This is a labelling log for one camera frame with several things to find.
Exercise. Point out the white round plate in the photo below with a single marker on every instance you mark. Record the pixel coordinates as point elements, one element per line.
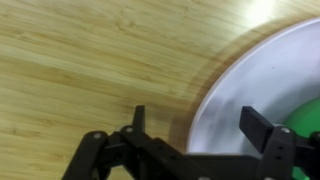
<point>274,77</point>

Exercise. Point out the bright green bowl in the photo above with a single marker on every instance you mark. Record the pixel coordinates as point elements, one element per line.
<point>305,119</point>

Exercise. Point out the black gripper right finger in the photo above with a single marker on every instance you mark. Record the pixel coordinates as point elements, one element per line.
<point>256,128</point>

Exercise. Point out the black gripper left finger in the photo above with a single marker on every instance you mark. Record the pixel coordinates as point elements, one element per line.
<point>138,122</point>

